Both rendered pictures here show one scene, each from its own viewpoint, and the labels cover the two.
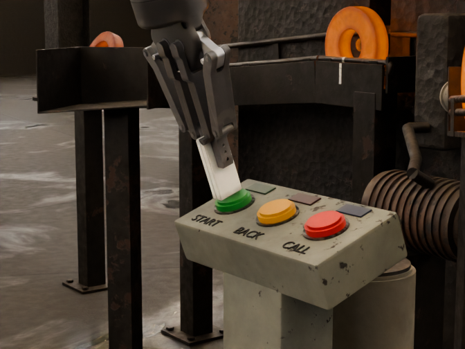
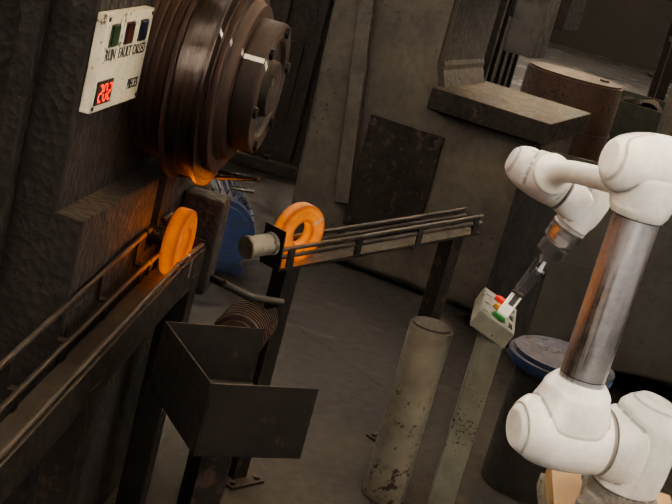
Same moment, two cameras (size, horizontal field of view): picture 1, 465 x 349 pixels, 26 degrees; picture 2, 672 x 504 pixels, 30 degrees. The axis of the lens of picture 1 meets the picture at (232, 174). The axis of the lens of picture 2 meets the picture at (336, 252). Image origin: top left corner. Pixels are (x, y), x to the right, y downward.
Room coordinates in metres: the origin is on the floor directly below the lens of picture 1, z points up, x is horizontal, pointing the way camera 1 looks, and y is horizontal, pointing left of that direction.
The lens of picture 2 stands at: (3.72, 1.76, 1.54)
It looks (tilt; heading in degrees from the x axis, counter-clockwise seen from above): 16 degrees down; 222
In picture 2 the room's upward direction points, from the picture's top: 15 degrees clockwise
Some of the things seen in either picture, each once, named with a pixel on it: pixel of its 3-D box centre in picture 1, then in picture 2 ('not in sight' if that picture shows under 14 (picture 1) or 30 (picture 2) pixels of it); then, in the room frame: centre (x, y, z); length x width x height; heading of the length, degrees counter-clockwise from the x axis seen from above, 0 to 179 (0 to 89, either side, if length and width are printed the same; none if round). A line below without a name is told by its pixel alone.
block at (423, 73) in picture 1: (450, 81); (197, 240); (1.81, -0.39, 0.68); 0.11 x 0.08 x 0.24; 126
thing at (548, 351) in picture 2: not in sight; (542, 420); (0.61, -0.05, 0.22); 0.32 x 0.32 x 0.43
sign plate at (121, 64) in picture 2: not in sight; (119, 57); (2.33, -0.13, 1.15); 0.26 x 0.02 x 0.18; 36
